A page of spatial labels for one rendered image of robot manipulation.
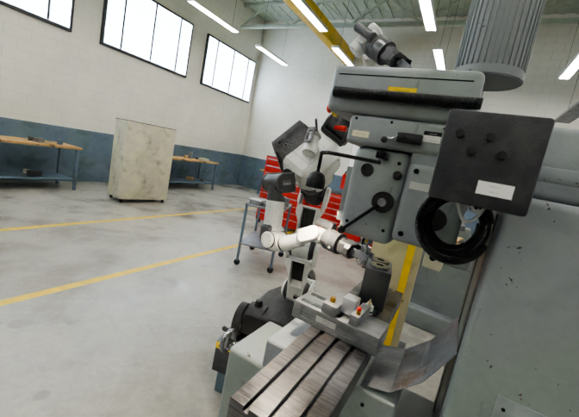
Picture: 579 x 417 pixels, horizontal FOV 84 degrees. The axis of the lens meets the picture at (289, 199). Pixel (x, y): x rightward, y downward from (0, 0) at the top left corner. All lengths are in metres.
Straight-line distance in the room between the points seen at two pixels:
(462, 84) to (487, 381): 0.82
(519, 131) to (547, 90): 9.81
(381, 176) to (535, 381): 0.67
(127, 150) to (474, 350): 6.50
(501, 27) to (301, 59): 11.25
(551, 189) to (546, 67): 9.73
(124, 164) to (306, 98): 6.92
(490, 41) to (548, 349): 0.84
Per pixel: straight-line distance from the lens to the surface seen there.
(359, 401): 1.28
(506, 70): 1.17
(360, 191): 1.15
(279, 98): 12.29
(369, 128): 1.14
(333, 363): 1.18
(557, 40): 11.02
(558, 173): 1.11
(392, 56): 1.26
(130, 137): 6.91
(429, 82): 1.12
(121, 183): 6.98
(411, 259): 3.01
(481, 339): 1.05
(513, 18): 1.22
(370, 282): 1.59
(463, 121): 0.85
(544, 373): 1.08
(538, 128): 0.85
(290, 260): 2.00
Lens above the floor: 1.55
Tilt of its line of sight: 8 degrees down
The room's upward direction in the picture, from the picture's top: 11 degrees clockwise
